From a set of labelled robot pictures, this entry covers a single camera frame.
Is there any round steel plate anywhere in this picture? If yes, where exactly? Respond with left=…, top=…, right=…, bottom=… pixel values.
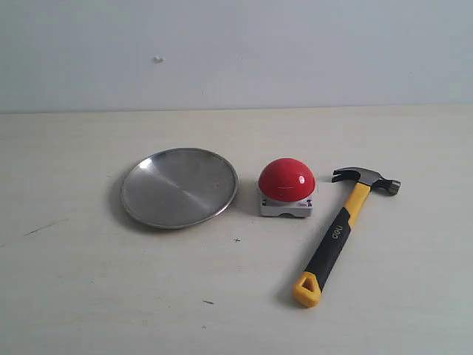
left=120, top=148, right=239, bottom=229

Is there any yellow black claw hammer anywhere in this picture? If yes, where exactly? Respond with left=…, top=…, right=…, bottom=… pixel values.
left=293, top=167, right=401, bottom=308

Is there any red dome push button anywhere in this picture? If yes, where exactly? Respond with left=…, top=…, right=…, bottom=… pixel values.
left=258, top=158, right=316, bottom=218

